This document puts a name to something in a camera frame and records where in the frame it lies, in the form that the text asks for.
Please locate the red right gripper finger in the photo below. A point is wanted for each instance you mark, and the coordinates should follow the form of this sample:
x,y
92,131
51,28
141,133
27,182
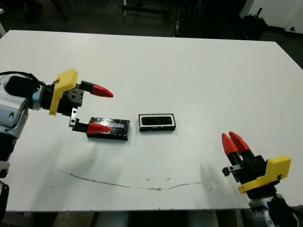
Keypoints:
x,y
228,145
241,143

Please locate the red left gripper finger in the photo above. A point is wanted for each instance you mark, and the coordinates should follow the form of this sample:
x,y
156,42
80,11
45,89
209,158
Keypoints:
x,y
97,128
100,91

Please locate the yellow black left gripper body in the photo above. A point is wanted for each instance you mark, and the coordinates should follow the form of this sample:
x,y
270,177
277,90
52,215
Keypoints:
x,y
58,94

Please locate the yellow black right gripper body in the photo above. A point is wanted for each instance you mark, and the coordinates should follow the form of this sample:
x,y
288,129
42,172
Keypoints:
x,y
277,170

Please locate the glossy black box lid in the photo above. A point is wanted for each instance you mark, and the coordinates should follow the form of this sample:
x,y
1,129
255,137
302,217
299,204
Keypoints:
x,y
118,133

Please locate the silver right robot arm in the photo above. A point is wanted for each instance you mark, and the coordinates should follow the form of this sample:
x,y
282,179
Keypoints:
x,y
259,210

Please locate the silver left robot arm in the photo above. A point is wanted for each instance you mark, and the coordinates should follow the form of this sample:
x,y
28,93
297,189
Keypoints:
x,y
11,113

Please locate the black box base white lining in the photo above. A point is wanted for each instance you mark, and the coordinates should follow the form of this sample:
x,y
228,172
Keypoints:
x,y
157,129

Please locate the black slanted stand leg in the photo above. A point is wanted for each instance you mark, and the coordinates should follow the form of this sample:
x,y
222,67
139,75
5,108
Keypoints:
x,y
59,10

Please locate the white cabinet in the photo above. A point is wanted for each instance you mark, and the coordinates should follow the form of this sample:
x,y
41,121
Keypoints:
x,y
2,23

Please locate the metal pole with silver joint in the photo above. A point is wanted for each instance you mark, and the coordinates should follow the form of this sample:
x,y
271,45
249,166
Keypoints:
x,y
177,24

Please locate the black metal cart frame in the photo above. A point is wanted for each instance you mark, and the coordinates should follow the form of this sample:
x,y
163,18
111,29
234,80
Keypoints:
x,y
146,9

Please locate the small black wall object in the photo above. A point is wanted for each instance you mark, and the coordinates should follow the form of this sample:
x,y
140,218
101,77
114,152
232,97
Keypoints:
x,y
293,28

